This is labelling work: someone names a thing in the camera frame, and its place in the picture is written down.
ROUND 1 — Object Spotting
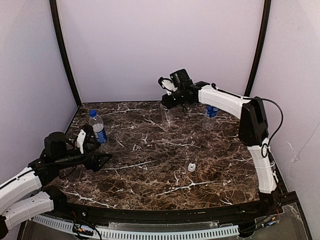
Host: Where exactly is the clear unlabeled plastic bottle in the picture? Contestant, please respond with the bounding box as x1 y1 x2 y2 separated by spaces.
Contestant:
159 104 175 129

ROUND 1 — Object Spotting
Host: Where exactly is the white cap water bottle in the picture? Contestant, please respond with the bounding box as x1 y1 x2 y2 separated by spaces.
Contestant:
201 105 219 131

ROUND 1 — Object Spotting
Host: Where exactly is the clear bottle cap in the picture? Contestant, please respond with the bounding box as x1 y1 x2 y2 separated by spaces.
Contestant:
187 162 196 172

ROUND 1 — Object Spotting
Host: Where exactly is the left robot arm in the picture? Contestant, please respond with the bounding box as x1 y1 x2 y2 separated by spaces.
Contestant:
0 129 112 239

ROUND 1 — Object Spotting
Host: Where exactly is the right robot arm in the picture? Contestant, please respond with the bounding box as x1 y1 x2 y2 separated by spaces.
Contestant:
158 69 279 194

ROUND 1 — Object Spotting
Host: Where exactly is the blue cap water bottle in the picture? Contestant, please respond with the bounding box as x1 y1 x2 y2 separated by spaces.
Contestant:
89 109 111 150

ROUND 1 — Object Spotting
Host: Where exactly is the small circuit board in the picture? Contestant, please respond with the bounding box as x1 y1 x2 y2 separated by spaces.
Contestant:
72 224 94 237

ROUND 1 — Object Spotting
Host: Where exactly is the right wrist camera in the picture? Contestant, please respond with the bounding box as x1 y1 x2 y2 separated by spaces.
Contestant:
158 77 177 96

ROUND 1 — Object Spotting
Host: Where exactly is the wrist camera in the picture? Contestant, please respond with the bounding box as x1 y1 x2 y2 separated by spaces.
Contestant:
74 124 94 155
158 77 177 96

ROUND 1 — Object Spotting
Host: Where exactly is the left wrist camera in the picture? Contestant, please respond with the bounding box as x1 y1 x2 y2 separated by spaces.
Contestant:
74 124 94 155

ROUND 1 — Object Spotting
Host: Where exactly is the white slotted cable duct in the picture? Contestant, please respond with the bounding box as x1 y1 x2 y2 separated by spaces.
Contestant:
32 214 240 240

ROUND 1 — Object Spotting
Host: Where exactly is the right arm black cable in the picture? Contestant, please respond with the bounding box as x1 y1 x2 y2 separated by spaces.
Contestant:
252 97 285 158

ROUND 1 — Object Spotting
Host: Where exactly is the right black frame post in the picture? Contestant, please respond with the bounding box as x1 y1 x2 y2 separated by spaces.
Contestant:
244 0 272 97

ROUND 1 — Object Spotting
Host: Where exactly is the black frame post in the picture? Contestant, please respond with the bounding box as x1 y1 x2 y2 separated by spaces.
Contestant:
244 0 272 97
49 0 82 108

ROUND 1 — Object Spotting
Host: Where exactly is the black front table rail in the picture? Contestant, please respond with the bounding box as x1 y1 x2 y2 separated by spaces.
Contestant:
39 186 298 226

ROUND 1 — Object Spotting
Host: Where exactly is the left black frame post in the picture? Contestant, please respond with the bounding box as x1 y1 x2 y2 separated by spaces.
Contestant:
49 0 82 108

